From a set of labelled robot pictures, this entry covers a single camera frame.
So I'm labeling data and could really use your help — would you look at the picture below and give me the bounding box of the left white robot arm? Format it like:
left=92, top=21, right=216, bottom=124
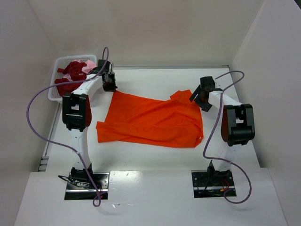
left=62, top=59, right=117, bottom=186

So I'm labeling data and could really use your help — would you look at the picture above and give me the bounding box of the dark red t shirt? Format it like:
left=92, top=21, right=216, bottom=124
left=54, top=61, right=88, bottom=97

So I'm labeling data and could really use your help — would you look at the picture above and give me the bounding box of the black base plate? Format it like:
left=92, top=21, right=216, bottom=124
left=191, top=170, right=237, bottom=198
left=64, top=172, right=110, bottom=201

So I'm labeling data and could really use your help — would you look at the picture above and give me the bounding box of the white plastic basket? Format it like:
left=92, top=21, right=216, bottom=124
left=48, top=55, right=97, bottom=103

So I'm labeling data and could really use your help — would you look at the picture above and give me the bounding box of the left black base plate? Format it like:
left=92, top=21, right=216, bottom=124
left=64, top=172, right=110, bottom=201

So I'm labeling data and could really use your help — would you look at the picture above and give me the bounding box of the grey metal bracket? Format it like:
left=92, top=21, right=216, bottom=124
left=38, top=156, right=49, bottom=172

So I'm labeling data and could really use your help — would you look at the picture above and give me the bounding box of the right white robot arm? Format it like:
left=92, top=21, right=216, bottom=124
left=189, top=76, right=255, bottom=183

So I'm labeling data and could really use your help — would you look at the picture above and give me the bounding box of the orange t shirt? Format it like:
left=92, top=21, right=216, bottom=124
left=96, top=90, right=204, bottom=148

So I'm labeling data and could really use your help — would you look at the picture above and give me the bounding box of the pink t shirt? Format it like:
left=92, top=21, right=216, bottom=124
left=63, top=60, right=96, bottom=81

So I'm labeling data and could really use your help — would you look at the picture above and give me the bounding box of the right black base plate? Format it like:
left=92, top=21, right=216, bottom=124
left=191, top=170, right=237, bottom=198

